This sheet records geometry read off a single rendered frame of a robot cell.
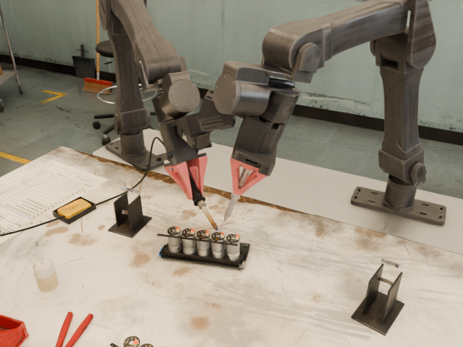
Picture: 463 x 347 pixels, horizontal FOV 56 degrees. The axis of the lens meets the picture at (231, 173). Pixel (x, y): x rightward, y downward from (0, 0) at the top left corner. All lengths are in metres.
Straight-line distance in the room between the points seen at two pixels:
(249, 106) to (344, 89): 2.77
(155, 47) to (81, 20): 3.67
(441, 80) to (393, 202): 2.28
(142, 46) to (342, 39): 0.37
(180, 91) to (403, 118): 0.42
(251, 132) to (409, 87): 0.33
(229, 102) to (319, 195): 0.51
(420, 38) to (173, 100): 0.42
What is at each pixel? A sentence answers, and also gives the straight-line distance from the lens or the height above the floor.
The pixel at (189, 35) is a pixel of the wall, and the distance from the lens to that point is 3.80.
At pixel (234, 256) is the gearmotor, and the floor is 0.78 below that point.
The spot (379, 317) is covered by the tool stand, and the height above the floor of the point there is 0.75.
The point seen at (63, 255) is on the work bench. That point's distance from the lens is 0.92.
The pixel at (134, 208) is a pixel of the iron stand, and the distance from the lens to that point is 0.93.
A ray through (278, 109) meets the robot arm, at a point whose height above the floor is 1.07.
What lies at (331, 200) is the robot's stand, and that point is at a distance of 1.05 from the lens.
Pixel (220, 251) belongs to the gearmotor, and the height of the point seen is 0.79.
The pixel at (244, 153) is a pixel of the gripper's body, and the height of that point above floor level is 1.00.
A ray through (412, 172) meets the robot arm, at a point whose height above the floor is 0.87.
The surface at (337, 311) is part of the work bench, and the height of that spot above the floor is 0.75.
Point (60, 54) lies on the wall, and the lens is 4.86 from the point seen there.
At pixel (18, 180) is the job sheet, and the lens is 1.22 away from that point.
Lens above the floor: 1.30
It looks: 29 degrees down
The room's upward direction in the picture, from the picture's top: straight up
